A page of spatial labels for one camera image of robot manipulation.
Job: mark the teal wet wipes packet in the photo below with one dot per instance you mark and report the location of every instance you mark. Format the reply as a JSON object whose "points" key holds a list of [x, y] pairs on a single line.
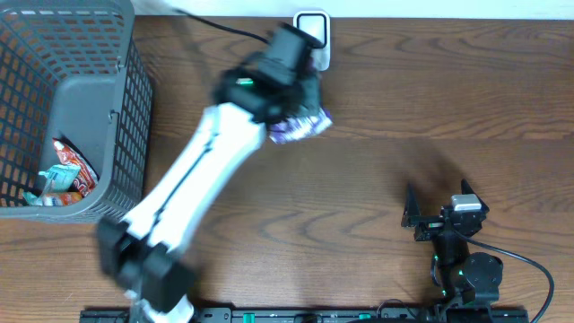
{"points": [[59, 178]]}

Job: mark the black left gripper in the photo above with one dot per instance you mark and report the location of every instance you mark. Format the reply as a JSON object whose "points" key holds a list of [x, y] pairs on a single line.
{"points": [[309, 100]]}

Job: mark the purple snack packet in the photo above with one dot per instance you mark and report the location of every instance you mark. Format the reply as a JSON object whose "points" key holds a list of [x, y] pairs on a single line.
{"points": [[299, 128]]}

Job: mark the white barcode scanner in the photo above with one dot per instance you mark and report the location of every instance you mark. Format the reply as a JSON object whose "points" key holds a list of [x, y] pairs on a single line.
{"points": [[316, 24]]}

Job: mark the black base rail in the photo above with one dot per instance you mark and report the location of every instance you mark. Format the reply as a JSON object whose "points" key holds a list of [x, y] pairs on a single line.
{"points": [[393, 313]]}

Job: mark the orange-red snack bar wrapper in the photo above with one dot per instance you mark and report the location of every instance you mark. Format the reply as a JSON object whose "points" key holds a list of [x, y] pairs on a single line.
{"points": [[87, 179]]}

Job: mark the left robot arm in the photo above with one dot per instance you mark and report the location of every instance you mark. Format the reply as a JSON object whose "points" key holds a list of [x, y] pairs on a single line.
{"points": [[141, 251]]}

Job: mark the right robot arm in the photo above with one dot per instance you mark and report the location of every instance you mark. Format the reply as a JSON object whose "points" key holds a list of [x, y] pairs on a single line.
{"points": [[469, 281]]}

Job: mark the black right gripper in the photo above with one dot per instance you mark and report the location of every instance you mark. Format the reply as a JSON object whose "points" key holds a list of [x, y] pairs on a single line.
{"points": [[428, 229]]}

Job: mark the orange tissue packet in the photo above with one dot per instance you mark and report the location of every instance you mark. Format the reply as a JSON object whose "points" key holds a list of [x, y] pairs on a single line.
{"points": [[61, 199]]}

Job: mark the grey plastic mesh basket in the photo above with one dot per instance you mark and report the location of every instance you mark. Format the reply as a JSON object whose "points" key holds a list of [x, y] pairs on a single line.
{"points": [[70, 71]]}

